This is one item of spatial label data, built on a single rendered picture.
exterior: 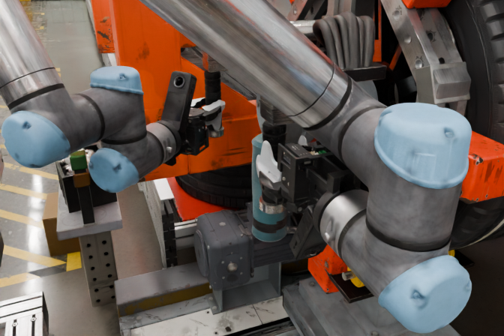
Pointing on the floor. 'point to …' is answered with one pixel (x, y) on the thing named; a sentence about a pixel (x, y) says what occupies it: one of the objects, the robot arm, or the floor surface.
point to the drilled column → (99, 267)
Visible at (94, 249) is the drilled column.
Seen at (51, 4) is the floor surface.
